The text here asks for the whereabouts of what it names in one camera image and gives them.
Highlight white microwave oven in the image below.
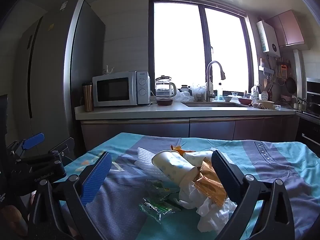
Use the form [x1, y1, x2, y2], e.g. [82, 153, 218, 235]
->
[92, 71, 151, 107]

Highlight brown wall cabinet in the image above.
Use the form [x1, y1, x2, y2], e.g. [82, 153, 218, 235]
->
[265, 9, 305, 47]

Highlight green clear plastic wrapper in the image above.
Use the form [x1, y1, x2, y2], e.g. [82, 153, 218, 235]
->
[146, 179, 184, 202]
[139, 197, 182, 224]

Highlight cream cooking pot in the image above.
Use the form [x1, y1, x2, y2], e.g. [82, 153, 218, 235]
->
[254, 99, 275, 109]

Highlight brown snack wrapper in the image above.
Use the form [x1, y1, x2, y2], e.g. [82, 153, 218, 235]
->
[192, 159, 229, 207]

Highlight person's leg in brown pants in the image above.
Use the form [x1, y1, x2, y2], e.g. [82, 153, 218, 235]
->
[0, 204, 28, 238]

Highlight dark framed window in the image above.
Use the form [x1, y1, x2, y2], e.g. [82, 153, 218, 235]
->
[149, 0, 259, 100]

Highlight white water heater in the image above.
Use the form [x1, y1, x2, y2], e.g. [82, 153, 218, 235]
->
[256, 19, 281, 58]

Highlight clear plastic bag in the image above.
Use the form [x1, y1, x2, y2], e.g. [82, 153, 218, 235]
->
[175, 90, 193, 102]

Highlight steel kitchen faucet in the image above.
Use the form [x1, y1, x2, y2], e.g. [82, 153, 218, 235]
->
[205, 60, 226, 102]

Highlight white tissue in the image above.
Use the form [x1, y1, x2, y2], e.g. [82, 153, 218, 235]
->
[179, 180, 238, 233]

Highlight teal patterned tablecloth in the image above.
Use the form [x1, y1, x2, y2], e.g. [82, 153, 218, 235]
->
[62, 132, 320, 240]

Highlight orange sock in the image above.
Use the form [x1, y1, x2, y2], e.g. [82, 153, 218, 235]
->
[171, 145, 194, 155]

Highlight kitchen sink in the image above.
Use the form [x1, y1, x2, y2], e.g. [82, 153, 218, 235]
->
[182, 100, 250, 108]

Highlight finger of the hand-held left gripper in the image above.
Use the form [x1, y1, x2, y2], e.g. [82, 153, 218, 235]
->
[7, 133, 45, 155]
[49, 137, 75, 160]

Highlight copper thermos flask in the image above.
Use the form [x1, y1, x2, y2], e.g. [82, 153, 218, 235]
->
[82, 82, 94, 112]

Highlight hanging frying pan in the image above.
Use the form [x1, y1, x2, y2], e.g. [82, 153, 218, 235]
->
[285, 76, 298, 94]

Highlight dark red bowl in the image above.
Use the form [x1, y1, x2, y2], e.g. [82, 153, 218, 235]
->
[156, 97, 174, 106]

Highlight kitchen counter with cabinets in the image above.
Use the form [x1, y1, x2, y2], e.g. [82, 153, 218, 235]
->
[74, 100, 300, 145]

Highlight black built-in oven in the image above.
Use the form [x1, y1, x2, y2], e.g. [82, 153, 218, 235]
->
[296, 77, 320, 155]

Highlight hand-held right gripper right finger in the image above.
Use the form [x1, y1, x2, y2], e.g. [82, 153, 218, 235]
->
[211, 150, 295, 240]

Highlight white fuzzy sock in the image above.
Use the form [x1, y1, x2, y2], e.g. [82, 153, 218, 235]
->
[135, 147, 173, 183]

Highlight plain white paper cup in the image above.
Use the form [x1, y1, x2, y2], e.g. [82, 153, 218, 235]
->
[182, 150, 214, 167]

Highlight white blue dotted sock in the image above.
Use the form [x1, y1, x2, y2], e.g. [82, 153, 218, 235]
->
[152, 150, 198, 188]

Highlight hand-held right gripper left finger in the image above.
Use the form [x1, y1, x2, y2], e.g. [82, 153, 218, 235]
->
[27, 151, 113, 240]

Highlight grey refrigerator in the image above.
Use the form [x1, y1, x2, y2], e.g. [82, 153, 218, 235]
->
[12, 0, 107, 160]

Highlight glass electric kettle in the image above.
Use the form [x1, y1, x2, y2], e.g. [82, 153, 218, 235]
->
[155, 75, 177, 98]

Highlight red rimmed bowl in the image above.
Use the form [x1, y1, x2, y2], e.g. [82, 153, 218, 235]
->
[237, 96, 255, 105]

